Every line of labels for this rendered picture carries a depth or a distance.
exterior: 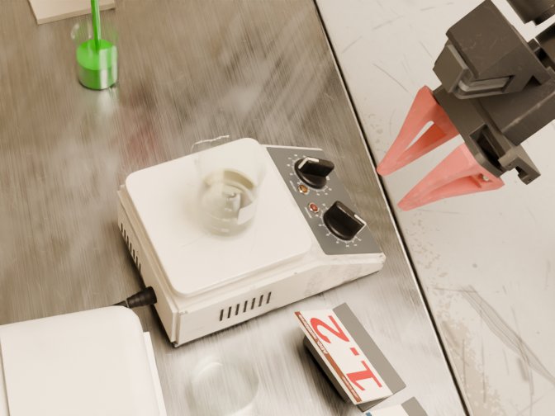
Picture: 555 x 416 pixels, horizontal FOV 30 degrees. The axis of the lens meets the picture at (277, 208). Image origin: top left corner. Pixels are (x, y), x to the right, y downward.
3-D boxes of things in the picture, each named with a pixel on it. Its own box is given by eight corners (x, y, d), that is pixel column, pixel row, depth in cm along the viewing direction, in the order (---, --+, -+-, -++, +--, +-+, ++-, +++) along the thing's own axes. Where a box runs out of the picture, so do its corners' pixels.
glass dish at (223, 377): (267, 408, 83) (270, 399, 82) (205, 436, 82) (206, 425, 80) (238, 352, 86) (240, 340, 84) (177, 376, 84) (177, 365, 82)
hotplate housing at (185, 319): (317, 162, 97) (330, 109, 91) (383, 275, 92) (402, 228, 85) (92, 236, 90) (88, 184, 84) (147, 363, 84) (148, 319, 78)
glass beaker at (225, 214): (268, 205, 84) (279, 145, 77) (242, 256, 81) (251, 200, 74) (201, 177, 85) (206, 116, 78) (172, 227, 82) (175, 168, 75)
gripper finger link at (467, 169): (396, 221, 76) (500, 146, 74) (352, 148, 80) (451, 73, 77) (430, 239, 82) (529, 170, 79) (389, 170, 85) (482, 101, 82)
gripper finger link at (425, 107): (391, 213, 77) (495, 138, 74) (348, 140, 80) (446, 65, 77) (425, 231, 82) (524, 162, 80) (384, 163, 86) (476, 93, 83)
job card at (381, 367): (344, 303, 90) (353, 280, 86) (405, 387, 86) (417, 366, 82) (286, 335, 87) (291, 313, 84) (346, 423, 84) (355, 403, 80)
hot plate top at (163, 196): (253, 139, 88) (254, 133, 87) (316, 252, 83) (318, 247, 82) (120, 181, 84) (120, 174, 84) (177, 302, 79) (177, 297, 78)
